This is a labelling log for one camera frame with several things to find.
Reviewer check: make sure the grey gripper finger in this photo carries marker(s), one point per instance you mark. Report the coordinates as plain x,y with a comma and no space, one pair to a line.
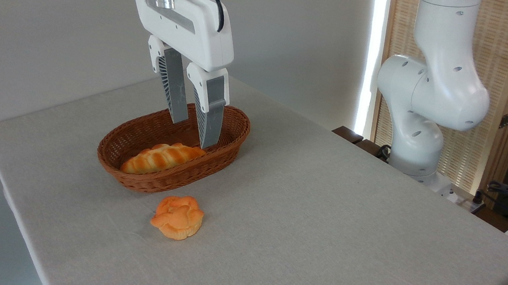
175,90
212,114

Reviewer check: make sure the dark wooden furniture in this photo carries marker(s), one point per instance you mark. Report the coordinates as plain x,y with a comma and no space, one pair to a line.
348,134

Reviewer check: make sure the grey tablecloth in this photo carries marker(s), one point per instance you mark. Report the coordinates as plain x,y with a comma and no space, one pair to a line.
318,245

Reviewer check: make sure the brown wicker basket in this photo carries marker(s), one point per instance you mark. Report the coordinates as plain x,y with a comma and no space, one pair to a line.
158,182

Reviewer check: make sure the round knotted bread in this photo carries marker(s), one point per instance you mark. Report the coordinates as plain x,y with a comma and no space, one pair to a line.
178,220

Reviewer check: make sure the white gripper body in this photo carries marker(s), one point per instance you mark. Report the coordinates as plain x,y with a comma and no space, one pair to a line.
189,35

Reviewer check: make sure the wooden lattice screen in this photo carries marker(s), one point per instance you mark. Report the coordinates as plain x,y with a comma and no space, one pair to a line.
504,46

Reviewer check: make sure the long braided bread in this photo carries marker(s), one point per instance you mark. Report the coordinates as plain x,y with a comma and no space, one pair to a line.
156,160

